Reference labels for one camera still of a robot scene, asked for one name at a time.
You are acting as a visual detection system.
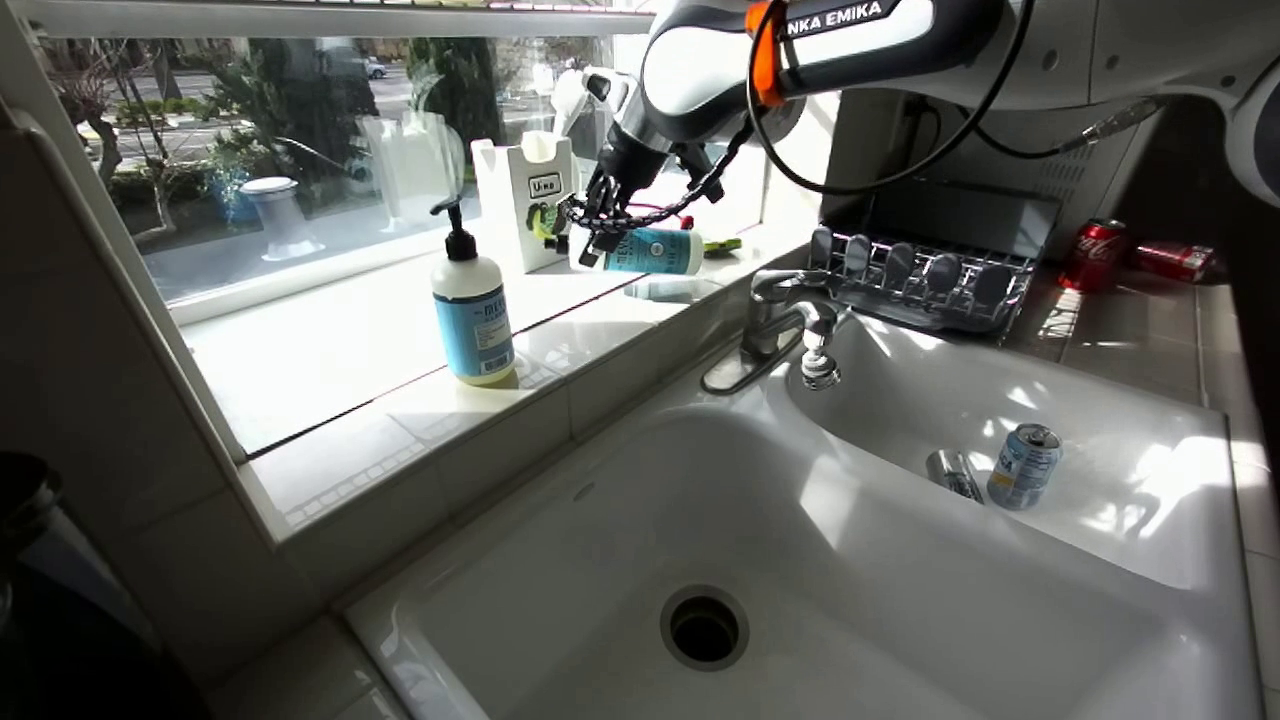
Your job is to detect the white garden pedestal outside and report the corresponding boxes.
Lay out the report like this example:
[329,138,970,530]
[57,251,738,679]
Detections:
[234,173,325,263]

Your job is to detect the dark open sink drain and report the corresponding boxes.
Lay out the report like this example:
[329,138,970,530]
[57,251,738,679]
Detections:
[655,585,752,674]

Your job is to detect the light blue drink can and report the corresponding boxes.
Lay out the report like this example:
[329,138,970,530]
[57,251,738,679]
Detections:
[985,420,1063,516]

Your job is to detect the white carton brush holder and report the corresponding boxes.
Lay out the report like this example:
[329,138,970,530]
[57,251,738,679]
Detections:
[467,127,578,274]

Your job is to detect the white double basin sink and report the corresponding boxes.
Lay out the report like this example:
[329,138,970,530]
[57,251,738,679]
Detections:
[336,310,1265,720]

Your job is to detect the chrome sink faucet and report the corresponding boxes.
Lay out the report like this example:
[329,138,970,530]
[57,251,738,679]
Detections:
[695,263,856,399]

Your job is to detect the white bottle blue label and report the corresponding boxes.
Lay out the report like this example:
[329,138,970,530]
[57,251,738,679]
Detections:
[603,224,706,281]

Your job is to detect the red soda cans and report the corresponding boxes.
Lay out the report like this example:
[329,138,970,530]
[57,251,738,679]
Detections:
[1063,214,1222,294]

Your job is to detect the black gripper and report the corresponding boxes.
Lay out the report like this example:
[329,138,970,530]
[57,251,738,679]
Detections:
[568,124,671,271]

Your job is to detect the metal dish rack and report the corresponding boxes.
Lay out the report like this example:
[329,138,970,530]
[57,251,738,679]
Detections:
[805,224,1039,336]

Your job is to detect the pump soap bottle blue label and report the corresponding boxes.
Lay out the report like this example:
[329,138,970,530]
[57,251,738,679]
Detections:
[428,197,518,392]

